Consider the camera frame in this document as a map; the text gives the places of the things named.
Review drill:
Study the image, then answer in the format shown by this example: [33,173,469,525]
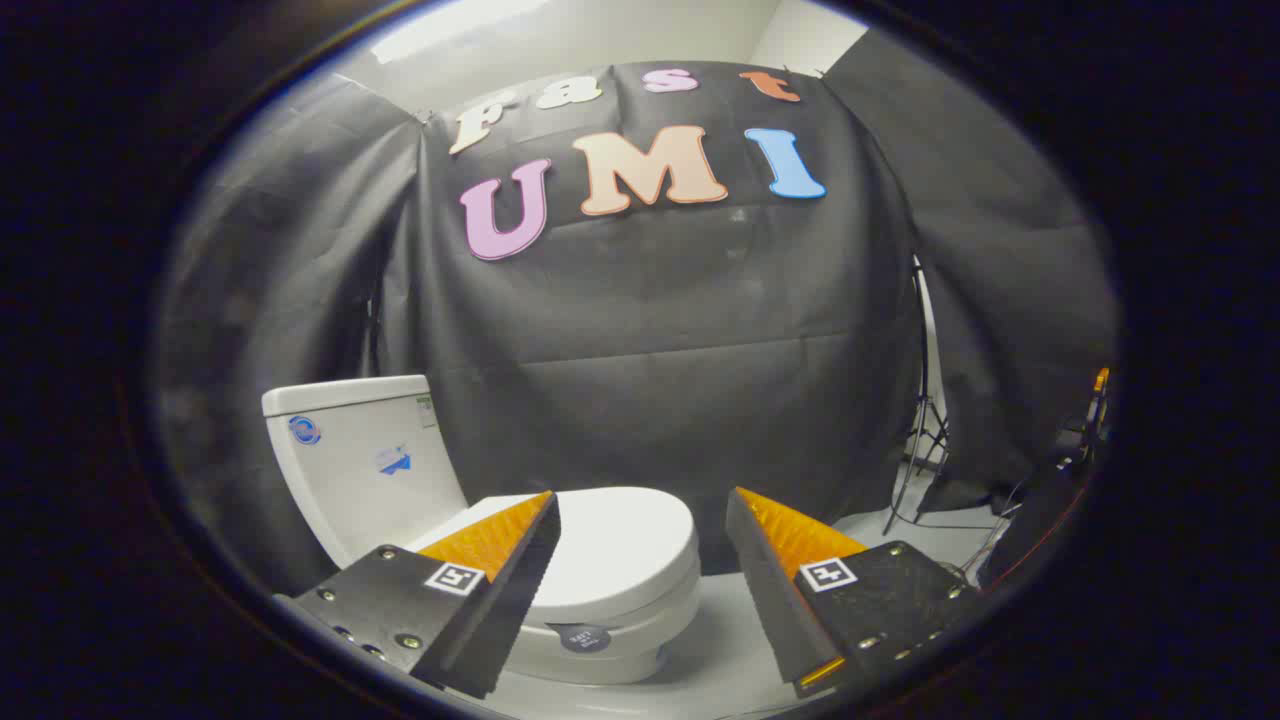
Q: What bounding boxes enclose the white ceramic toilet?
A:
[262,375,703,687]

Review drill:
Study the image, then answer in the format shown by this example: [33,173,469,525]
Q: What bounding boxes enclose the black floor cables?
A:
[950,480,1026,586]

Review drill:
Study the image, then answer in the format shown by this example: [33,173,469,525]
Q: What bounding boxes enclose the white toilet tank lid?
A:
[262,375,431,418]

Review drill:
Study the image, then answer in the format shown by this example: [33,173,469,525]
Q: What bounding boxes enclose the black tripod stand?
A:
[883,255,951,536]

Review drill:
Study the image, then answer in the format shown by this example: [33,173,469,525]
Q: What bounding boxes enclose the black backdrop cloth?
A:
[155,60,1116,601]

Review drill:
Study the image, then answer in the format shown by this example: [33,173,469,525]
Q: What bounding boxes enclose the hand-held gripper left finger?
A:
[272,490,563,700]

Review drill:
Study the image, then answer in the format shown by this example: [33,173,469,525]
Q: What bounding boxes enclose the round dark lid lifter tab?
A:
[545,622,613,655]

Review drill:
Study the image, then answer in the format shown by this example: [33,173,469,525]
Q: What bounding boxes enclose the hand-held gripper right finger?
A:
[725,487,988,700]

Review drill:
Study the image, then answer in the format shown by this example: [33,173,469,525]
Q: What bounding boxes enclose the dark equipment with orange part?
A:
[978,368,1113,593]

